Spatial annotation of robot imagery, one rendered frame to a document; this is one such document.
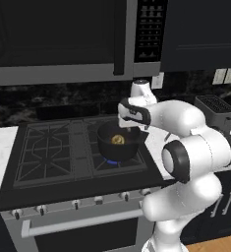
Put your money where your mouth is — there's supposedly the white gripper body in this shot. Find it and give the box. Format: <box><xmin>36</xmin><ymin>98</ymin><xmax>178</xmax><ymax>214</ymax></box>
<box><xmin>117</xmin><ymin>111</ymin><xmax>144</xmax><ymax>130</ymax></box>

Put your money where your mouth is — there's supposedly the yellow onion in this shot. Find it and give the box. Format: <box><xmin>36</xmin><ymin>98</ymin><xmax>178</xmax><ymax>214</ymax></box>
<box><xmin>111</xmin><ymin>134</ymin><xmax>125</xmax><ymax>146</ymax></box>

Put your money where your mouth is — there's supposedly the black cooking pot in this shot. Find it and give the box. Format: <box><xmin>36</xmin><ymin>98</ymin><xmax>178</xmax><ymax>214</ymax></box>
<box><xmin>96</xmin><ymin>121</ymin><xmax>151</xmax><ymax>162</ymax></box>

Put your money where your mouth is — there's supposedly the white and black hob knob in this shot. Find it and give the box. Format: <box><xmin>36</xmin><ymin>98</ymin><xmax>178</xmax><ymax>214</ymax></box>
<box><xmin>71</xmin><ymin>199</ymin><xmax>83</xmax><ymax>211</ymax></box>
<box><xmin>119</xmin><ymin>191</ymin><xmax>132</xmax><ymax>203</ymax></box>
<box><xmin>140</xmin><ymin>187</ymin><xmax>152</xmax><ymax>197</ymax></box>
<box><xmin>12</xmin><ymin>209</ymin><xmax>24</xmax><ymax>221</ymax></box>
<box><xmin>92</xmin><ymin>195</ymin><xmax>105</xmax><ymax>206</ymax></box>
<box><xmin>35</xmin><ymin>204</ymin><xmax>48</xmax><ymax>217</ymax></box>

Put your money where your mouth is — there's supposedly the black gas hob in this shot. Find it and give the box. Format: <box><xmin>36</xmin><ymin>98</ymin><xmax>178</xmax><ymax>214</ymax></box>
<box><xmin>0</xmin><ymin>113</ymin><xmax>169</xmax><ymax>212</ymax></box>

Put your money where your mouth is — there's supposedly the dark grey knife block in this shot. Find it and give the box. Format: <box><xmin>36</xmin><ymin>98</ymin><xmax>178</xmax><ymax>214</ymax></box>
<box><xmin>194</xmin><ymin>94</ymin><xmax>231</xmax><ymax>135</ymax></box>

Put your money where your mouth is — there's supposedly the grey and black microwave oven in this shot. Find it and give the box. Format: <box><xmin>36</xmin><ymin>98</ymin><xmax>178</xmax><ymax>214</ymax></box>
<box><xmin>0</xmin><ymin>0</ymin><xmax>169</xmax><ymax>87</ymax></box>

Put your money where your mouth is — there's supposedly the grey oven door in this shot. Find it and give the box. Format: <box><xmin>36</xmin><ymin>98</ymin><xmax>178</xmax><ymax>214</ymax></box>
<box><xmin>2</xmin><ymin>200</ymin><xmax>155</xmax><ymax>252</ymax></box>

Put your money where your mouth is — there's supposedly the black microwave door handle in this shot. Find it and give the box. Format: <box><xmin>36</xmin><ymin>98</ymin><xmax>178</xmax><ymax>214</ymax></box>
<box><xmin>113</xmin><ymin>0</ymin><xmax>127</xmax><ymax>76</ymax></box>

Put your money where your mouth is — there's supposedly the grey oven door handle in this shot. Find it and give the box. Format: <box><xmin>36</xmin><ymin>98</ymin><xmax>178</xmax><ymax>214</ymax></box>
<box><xmin>21</xmin><ymin>208</ymin><xmax>144</xmax><ymax>239</ymax></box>

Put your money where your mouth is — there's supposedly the dark blue wall cupboard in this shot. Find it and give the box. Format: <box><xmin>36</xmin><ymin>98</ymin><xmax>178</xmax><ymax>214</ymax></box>
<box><xmin>160</xmin><ymin>0</ymin><xmax>231</xmax><ymax>73</ymax></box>

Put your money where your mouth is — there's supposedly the grey cupboard door handle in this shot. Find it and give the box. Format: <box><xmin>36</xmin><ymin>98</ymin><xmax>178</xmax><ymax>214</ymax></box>
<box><xmin>210</xmin><ymin>193</ymin><xmax>225</xmax><ymax>219</ymax></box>
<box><xmin>221</xmin><ymin>191</ymin><xmax>231</xmax><ymax>217</ymax></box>

